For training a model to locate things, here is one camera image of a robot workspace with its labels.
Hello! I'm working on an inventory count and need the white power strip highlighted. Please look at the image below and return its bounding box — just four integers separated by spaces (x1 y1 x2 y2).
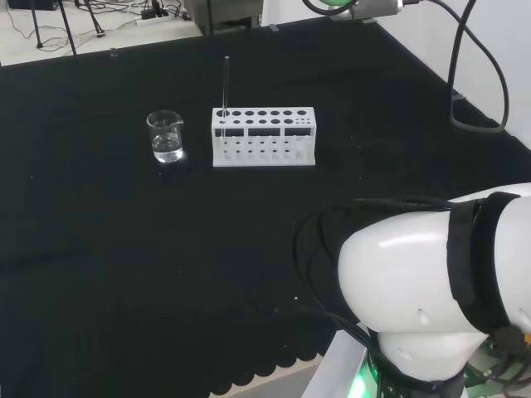
135 11 172 27

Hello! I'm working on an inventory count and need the thick black looped cable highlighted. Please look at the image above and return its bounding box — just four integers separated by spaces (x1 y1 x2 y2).
431 0 511 134

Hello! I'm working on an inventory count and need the clear glass beaker with water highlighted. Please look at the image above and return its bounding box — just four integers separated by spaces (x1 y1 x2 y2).
145 109 185 164

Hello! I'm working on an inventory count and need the grey metal box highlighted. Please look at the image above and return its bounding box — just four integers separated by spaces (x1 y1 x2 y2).
183 0 265 36

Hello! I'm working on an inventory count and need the black bench cloth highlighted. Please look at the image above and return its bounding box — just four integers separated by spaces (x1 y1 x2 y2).
0 16 531 397

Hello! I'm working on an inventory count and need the white test tube rack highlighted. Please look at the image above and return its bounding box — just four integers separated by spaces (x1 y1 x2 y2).
212 106 317 168

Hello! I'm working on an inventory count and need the grey device with green light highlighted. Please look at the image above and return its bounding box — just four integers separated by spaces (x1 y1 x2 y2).
301 0 406 22

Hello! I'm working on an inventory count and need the clear glass rod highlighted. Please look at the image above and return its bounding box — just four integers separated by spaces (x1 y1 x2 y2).
222 56 231 140

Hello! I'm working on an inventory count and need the black tripod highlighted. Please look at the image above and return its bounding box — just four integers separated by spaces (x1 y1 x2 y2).
82 0 106 41
30 0 80 56

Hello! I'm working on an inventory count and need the black flat box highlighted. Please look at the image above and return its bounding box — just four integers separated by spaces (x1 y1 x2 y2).
7 0 60 12

